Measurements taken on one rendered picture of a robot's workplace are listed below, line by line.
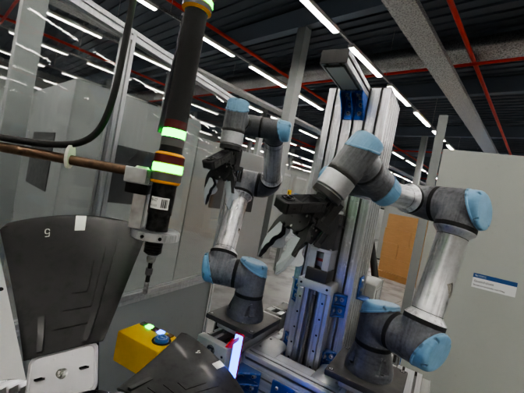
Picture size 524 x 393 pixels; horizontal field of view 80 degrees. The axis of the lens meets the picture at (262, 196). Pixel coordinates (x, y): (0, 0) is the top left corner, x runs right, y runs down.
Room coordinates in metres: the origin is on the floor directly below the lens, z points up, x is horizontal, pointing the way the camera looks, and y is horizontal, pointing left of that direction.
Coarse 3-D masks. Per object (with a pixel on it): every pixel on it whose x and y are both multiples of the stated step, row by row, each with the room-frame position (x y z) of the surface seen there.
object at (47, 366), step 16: (64, 352) 0.45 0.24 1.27; (80, 352) 0.45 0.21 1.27; (96, 352) 0.45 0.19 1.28; (32, 368) 0.43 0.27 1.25; (48, 368) 0.43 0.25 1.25; (96, 368) 0.44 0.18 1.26; (32, 384) 0.42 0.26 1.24; (48, 384) 0.42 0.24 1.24; (64, 384) 0.42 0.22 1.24; (80, 384) 0.43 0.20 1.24; (96, 384) 0.43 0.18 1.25
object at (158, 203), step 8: (152, 184) 0.46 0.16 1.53; (160, 184) 0.45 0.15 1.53; (152, 192) 0.45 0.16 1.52; (160, 192) 0.45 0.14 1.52; (168, 192) 0.45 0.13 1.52; (152, 200) 0.45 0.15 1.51; (160, 200) 0.45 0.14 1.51; (168, 200) 0.45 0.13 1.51; (152, 208) 0.45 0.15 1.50; (160, 208) 0.45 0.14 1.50; (168, 208) 0.46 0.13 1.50; (152, 216) 0.45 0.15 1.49; (160, 216) 0.45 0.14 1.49; (168, 216) 0.46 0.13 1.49; (152, 224) 0.45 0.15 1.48; (160, 224) 0.45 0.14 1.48; (168, 224) 0.47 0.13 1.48; (144, 248) 0.46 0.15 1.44; (152, 248) 0.45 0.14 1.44; (160, 248) 0.46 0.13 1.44
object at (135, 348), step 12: (120, 336) 0.90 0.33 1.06; (132, 336) 0.89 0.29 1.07; (144, 336) 0.91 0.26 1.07; (120, 348) 0.90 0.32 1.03; (132, 348) 0.88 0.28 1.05; (144, 348) 0.86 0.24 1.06; (156, 348) 0.86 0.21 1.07; (120, 360) 0.90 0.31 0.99; (132, 360) 0.88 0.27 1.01; (144, 360) 0.86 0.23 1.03
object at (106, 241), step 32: (32, 224) 0.53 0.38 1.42; (64, 224) 0.55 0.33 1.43; (96, 224) 0.57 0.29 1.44; (32, 256) 0.51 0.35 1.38; (64, 256) 0.52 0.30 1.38; (96, 256) 0.53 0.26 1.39; (128, 256) 0.56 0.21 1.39; (32, 288) 0.48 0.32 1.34; (64, 288) 0.49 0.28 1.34; (96, 288) 0.50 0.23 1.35; (32, 320) 0.46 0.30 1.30; (64, 320) 0.46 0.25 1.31; (96, 320) 0.47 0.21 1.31; (32, 352) 0.44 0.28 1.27
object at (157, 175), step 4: (152, 172) 0.45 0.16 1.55; (156, 172) 0.45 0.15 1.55; (160, 172) 0.44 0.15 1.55; (164, 172) 0.44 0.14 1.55; (152, 176) 0.45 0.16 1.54; (156, 176) 0.45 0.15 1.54; (160, 176) 0.44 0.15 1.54; (164, 176) 0.44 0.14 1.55; (168, 176) 0.45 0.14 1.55; (172, 176) 0.45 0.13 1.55; (176, 176) 0.45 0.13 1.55; (180, 176) 0.46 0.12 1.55; (164, 180) 0.45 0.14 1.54; (168, 180) 0.45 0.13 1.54; (172, 180) 0.45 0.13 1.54; (176, 180) 0.46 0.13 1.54; (180, 180) 0.47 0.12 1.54
